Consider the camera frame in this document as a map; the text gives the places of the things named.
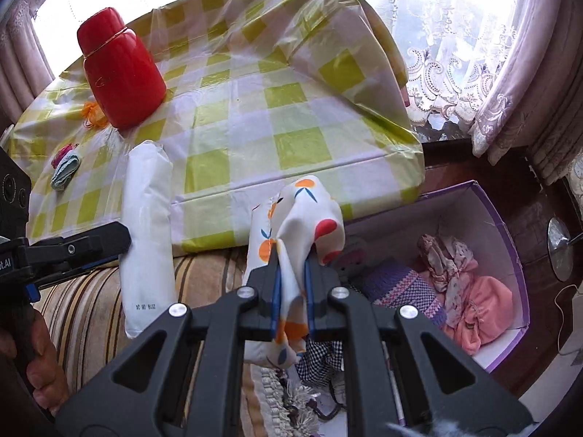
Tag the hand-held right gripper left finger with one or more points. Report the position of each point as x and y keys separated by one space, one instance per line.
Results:
x=274 y=291

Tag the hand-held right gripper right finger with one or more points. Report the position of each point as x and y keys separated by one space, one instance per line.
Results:
x=309 y=291

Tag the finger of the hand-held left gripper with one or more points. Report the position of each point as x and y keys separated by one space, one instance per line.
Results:
x=73 y=250

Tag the black white houndstooth cloth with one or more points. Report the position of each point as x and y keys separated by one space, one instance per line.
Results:
x=319 y=359

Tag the white orange-print cloth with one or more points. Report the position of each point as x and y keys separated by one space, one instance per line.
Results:
x=296 y=218

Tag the white plastic packet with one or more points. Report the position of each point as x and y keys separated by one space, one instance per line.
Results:
x=145 y=236

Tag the pink white floral cloth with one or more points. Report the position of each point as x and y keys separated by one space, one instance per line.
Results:
x=448 y=255

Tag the pink garment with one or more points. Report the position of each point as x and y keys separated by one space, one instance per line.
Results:
x=487 y=300

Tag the purple cardboard box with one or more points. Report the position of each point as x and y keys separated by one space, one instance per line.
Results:
x=473 y=218

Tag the person's left hand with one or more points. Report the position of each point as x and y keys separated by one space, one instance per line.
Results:
x=45 y=355

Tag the white plush toy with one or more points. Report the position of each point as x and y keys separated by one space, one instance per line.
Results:
x=353 y=257

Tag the striped sofa cover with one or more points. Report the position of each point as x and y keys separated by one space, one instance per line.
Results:
x=91 y=309

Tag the small magenta cloth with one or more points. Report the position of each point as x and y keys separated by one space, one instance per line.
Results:
x=63 y=152

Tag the purple knit hat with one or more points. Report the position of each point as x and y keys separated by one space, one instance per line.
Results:
x=401 y=286

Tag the pink patterned curtain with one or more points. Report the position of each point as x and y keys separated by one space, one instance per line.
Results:
x=524 y=91
x=18 y=68

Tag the green checked plastic tablecloth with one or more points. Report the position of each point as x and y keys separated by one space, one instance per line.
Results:
x=255 y=145

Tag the red plastic bottle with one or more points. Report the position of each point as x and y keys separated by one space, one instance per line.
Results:
x=123 y=77

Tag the silver metal disc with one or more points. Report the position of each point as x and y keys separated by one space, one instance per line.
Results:
x=558 y=250

